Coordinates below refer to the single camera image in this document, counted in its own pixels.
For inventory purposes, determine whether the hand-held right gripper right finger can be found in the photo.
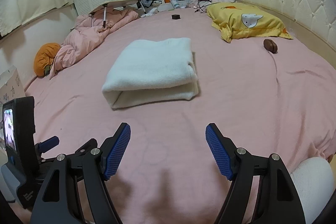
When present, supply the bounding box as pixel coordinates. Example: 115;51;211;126
205;123;306;224

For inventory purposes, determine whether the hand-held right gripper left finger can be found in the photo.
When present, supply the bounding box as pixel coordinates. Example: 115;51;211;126
30;122;132;224

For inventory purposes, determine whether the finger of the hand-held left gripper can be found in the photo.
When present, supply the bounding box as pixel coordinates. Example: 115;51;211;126
35;136;60;155
67;138;99;159

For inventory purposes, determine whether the white fluffy garment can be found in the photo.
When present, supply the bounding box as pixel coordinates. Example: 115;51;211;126
101;37;198;109

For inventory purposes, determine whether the cardboard sign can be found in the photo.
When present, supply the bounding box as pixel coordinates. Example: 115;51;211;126
0;65;26;106

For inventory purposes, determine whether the pink bed sheet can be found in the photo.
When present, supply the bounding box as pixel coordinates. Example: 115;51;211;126
24;1;336;224

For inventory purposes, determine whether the orange pumpkin cushion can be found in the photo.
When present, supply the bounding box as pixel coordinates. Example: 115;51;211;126
33;43;62;77

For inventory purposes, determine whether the pink duvet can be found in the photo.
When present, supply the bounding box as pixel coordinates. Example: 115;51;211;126
49;8;139;80

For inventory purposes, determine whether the small brown pouch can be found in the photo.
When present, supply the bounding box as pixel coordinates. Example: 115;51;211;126
263;39;278;54

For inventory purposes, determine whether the yellow printed pillow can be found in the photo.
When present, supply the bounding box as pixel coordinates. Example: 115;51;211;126
206;2;294;43

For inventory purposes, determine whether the folding lap table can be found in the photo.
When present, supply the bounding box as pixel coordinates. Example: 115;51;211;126
88;0;145;29

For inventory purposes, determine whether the black cable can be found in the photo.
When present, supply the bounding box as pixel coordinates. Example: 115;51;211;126
194;0;237;13

